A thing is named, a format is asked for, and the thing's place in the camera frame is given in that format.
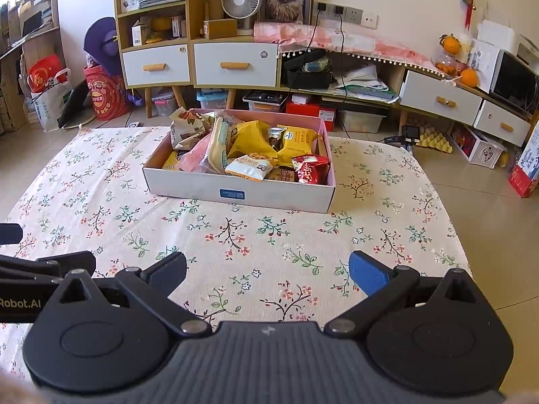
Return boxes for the white desk fan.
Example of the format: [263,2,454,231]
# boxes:
[221,0,258,36]

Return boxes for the pink snack packet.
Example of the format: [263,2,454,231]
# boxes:
[180,134,216,174]

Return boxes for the large yellow pillow packet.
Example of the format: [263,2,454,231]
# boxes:
[226,120,279,160]

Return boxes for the glass bowl of oranges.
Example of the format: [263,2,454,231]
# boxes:
[434,50,457,76]

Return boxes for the clear bin blue lid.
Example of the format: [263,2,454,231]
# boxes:
[196,88,228,111]

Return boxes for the pink fringed cloth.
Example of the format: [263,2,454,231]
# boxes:
[253,22,447,78]

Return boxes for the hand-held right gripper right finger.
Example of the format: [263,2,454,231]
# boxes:
[323,250,486,338]

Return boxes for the white wall socket panel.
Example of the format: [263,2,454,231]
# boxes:
[316,2,378,30]

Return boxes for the white packet brown picture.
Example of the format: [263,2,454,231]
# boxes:
[169,108,212,151]

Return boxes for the pile of loose papers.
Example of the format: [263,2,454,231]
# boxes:
[332,64,400,104]

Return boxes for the white foam box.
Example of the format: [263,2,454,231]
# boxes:
[478,19,539,64]

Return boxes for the brown cardboard box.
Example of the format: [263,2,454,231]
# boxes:
[203,19,237,40]

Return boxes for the purple plush toy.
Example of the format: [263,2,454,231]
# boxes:
[83,17,121,74]

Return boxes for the black leaning panel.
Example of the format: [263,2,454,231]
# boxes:
[57,78,94,130]

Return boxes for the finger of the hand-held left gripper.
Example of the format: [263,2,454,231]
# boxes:
[0,251,97,281]
[0,224,23,245]

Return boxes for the red printed bag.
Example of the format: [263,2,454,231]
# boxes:
[83,65,132,121]

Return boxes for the pink cardboard box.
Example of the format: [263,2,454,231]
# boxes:
[142,108,338,214]

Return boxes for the red plastic bag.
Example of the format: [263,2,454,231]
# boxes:
[27,55,68,93]

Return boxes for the black cable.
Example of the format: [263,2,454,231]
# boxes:
[337,10,350,93]
[295,8,323,89]

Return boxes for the blue white carton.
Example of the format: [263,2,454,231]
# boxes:
[507,128,539,198]

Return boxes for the wooden desk shelf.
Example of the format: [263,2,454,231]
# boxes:
[0,0,65,135]

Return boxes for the yellow packet round logo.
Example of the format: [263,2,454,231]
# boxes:
[276,126,319,166]

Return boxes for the floral tablecloth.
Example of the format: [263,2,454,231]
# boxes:
[0,125,474,388]

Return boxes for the clear plastic bin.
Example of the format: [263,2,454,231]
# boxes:
[339,108,388,133]
[152,93,178,117]

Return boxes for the small dark brown packet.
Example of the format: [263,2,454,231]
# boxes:
[267,126,288,151]

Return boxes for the black storage box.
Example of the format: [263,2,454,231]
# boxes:
[281,48,333,90]

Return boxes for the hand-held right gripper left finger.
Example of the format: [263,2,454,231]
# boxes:
[50,251,213,340]

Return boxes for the white blue cookie packet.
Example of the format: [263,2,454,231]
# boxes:
[208,116,231,176]

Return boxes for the wooden cabinet unit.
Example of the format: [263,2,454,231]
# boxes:
[114,0,533,139]

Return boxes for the orange cream biscuit packet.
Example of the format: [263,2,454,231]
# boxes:
[224,153,279,183]

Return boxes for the white printed storage box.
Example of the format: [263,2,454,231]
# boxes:
[452,126,506,169]

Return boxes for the black white flat box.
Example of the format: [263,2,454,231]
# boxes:
[242,90,291,113]

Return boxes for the yellow egg tray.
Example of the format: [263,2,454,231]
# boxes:
[415,128,453,152]

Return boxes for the white drawer wooden handle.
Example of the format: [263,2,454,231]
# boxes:
[121,44,191,88]
[474,100,532,147]
[194,42,279,88]
[399,69,483,126]

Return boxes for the red snack packet white picture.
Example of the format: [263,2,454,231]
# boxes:
[291,154,331,186]

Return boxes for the black tripod device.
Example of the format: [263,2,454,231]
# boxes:
[385,124,422,150]

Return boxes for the black white microwave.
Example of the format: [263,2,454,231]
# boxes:
[467,38,539,121]

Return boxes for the small pinkish brown packet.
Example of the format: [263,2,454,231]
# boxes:
[268,165,299,183]

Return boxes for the white shopping bag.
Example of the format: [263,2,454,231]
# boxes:
[29,67,73,132]

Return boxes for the small red box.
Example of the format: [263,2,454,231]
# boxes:
[318,107,338,132]

